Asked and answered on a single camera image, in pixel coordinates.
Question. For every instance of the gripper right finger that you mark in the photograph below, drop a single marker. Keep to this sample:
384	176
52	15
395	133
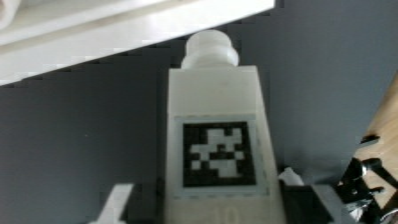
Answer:
313	205

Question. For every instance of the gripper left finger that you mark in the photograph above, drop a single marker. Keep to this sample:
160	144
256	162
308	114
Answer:
119	210

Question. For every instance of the white table leg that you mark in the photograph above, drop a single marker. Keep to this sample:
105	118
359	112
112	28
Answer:
221	176

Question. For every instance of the white square tabletop part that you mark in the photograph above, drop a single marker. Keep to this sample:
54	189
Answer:
61	32

